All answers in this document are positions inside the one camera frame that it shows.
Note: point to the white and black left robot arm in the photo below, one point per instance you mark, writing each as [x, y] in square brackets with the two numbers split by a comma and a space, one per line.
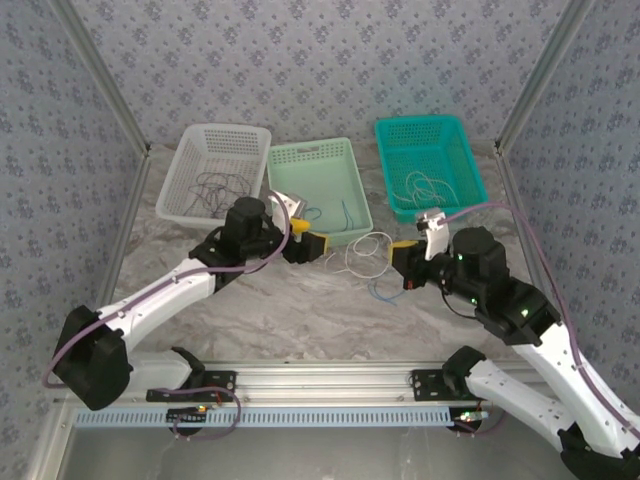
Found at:
[160, 295]

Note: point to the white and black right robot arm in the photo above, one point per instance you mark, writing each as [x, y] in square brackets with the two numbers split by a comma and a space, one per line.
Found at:
[560, 380]

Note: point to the mint green plastic tray basket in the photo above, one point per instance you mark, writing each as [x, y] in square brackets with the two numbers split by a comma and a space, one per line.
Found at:
[325, 175]

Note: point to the white perforated plastic basket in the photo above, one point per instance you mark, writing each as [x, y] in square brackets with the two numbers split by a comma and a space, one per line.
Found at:
[220, 145]

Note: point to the teal perforated plastic basket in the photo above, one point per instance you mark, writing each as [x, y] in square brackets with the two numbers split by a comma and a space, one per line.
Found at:
[425, 145]

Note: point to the small black circuit board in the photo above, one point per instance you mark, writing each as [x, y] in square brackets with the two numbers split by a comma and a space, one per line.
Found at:
[187, 414]
[470, 417]

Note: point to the grey metal lower panel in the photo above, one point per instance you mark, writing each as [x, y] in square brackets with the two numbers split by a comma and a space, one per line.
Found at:
[320, 455]

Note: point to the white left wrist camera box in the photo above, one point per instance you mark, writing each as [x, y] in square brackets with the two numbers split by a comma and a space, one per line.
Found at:
[287, 205]

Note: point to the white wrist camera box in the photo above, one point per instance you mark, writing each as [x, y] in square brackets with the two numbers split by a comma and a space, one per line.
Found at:
[287, 205]
[435, 240]

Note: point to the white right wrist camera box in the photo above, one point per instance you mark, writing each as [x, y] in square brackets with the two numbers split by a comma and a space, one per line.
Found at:
[435, 240]

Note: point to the aluminium table side rail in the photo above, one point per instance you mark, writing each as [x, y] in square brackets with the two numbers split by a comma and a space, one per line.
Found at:
[509, 175]
[125, 225]

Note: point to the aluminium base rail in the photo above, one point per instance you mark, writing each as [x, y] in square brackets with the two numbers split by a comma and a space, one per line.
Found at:
[325, 380]

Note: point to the aluminium frame post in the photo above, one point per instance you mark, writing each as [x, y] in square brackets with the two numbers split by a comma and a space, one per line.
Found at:
[100, 75]
[545, 75]

